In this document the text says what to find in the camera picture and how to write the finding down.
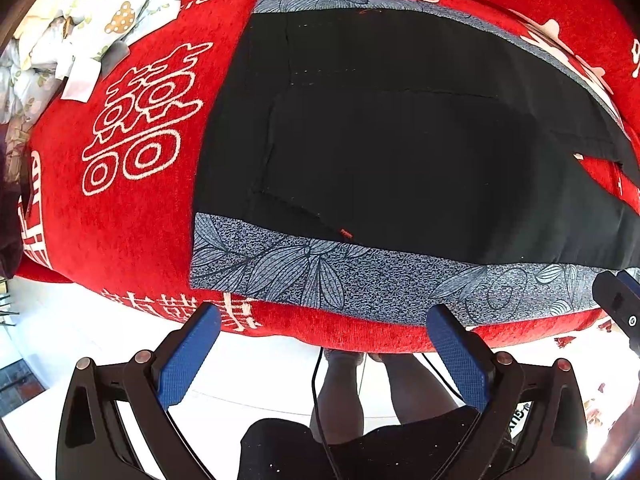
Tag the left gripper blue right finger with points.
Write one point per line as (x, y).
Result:
(469, 361)

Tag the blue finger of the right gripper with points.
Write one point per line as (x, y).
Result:
(618, 296)

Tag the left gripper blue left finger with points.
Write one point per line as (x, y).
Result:
(182, 353)

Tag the black pants with patterned stripe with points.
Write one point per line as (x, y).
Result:
(374, 158)

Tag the person's right leg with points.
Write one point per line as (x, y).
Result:
(416, 393)

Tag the person's leg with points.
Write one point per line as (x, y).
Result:
(338, 413)
(416, 393)

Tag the black shorts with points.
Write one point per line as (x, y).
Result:
(280, 449)

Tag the person's left leg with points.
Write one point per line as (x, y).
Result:
(338, 413)

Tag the red wedding blanket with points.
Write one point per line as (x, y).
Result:
(109, 205)

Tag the floral white quilt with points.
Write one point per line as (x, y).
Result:
(66, 40)

